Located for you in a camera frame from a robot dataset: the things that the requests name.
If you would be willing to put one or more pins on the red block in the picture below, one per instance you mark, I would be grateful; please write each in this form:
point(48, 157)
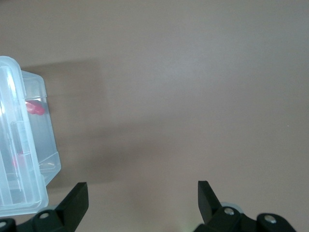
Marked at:
point(36, 110)
point(18, 160)

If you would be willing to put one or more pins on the clear plastic storage box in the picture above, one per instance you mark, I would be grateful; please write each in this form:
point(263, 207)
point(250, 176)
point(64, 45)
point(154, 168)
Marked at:
point(48, 135)

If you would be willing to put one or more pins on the clear ribbed plastic lid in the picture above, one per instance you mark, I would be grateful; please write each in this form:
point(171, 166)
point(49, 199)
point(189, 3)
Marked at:
point(12, 120)

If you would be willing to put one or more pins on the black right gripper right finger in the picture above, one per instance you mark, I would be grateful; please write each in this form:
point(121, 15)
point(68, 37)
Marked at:
point(210, 207)

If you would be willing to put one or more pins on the brown table mat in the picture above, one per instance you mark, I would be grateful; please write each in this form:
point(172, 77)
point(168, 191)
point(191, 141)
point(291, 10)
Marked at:
point(169, 96)

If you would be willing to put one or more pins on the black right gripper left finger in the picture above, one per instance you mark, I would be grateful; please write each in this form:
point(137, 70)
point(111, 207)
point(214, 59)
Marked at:
point(70, 207)

